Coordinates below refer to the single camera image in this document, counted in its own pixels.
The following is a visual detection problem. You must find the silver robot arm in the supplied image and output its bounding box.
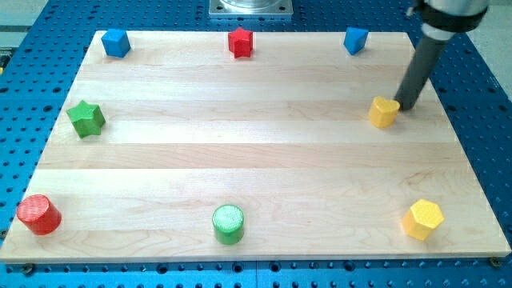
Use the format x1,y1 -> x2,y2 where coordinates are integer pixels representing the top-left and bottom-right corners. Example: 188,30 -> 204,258
406,0 -> 490,41

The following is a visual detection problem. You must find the yellow heart block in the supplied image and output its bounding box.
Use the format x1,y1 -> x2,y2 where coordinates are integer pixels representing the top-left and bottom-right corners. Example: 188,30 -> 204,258
369,96 -> 400,128

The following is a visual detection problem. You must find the yellow hexagon block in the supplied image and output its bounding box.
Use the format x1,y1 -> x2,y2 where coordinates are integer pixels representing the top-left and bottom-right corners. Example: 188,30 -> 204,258
402,199 -> 445,241

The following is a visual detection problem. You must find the light wooden board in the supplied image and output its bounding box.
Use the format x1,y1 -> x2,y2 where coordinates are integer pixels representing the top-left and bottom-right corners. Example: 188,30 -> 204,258
1,31 -> 510,263

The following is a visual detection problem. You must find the green cylinder block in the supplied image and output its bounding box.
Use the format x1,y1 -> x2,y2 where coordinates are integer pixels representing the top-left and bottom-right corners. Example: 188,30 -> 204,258
212,204 -> 245,245

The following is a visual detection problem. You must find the red star block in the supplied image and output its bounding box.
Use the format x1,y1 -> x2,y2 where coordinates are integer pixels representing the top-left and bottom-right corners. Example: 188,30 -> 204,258
228,27 -> 253,58

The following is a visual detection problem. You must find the blue angled block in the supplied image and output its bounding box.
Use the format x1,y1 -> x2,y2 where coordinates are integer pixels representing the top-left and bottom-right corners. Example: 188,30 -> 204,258
343,27 -> 369,55

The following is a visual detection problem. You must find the green star block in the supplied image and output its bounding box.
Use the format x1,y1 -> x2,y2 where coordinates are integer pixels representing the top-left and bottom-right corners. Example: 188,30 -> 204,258
66,100 -> 106,138

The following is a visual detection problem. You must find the blue cube block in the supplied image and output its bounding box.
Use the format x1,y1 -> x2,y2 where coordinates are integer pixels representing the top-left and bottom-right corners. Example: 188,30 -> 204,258
101,29 -> 131,58

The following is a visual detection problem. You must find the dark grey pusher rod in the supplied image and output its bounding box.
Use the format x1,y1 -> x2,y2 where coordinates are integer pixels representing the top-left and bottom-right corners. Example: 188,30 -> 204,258
394,34 -> 448,110

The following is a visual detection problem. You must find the red cylinder block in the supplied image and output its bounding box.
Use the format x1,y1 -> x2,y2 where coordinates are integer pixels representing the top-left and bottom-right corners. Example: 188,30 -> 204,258
16,194 -> 62,235

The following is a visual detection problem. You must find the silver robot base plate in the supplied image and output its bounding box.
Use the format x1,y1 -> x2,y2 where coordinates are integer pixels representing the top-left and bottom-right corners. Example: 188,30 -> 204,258
209,0 -> 294,18

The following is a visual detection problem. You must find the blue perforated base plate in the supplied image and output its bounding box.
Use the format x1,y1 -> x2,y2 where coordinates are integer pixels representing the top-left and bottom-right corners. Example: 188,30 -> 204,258
1,1 -> 511,287

